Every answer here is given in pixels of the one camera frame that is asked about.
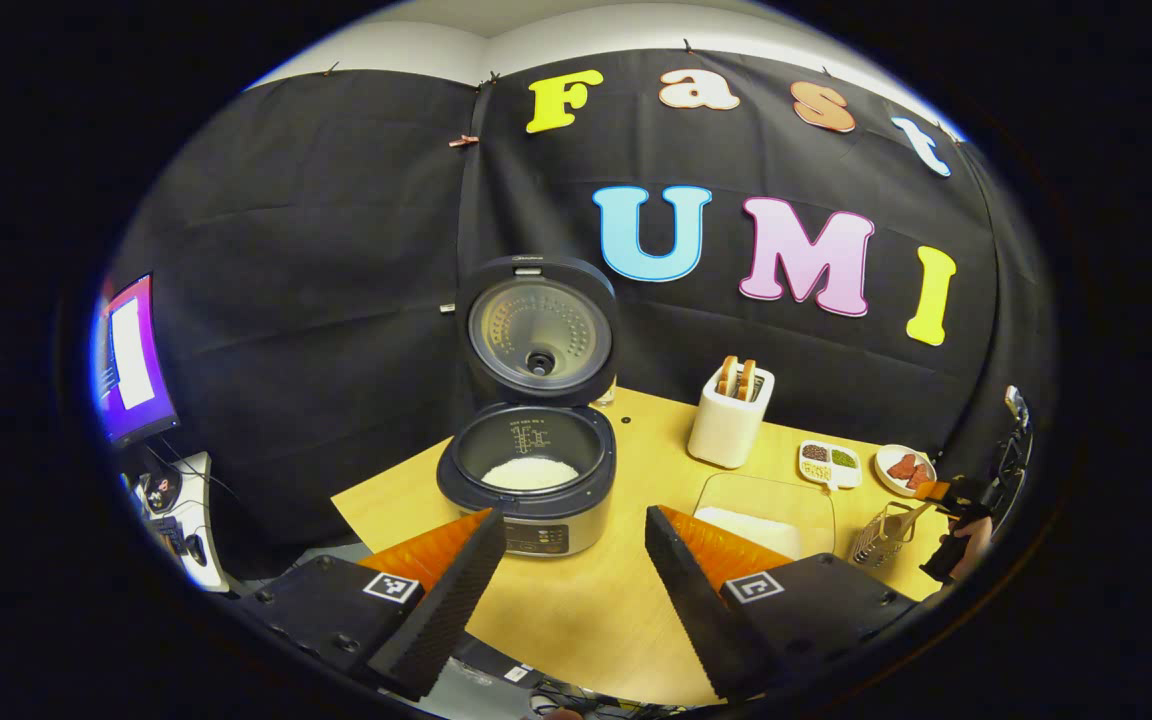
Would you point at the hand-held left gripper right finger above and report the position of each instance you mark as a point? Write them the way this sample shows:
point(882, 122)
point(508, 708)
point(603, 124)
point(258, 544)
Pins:
point(696, 610)

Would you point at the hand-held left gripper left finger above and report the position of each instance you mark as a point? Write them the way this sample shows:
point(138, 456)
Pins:
point(446, 610)

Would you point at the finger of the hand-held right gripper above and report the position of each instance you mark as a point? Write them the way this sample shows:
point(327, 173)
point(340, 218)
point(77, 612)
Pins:
point(941, 492)

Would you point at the clear container of rice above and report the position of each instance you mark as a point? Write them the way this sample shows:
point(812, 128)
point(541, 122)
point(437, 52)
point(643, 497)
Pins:
point(766, 520)

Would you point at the black silver rice cooker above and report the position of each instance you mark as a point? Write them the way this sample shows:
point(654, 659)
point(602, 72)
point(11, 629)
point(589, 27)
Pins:
point(536, 500)

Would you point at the red meat piece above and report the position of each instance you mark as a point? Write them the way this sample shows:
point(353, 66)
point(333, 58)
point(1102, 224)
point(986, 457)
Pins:
point(901, 466)
point(920, 477)

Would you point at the white round plate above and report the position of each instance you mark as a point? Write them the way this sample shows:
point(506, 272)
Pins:
point(886, 478)

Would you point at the white divided dish of beans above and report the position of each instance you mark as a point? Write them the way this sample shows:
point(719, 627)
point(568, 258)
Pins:
point(829, 465)

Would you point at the white toaster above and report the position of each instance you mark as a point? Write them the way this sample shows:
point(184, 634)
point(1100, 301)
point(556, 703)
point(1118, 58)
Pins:
point(726, 430)

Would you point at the toasted bread slice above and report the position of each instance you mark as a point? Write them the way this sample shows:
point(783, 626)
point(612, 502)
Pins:
point(727, 376)
point(747, 380)

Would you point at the white side table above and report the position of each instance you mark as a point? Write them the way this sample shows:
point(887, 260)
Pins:
point(201, 530)

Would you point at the black backdrop cloth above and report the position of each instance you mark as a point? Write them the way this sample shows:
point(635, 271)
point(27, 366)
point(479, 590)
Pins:
point(316, 300)

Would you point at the computer monitor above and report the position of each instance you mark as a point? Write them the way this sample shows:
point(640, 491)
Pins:
point(131, 360)

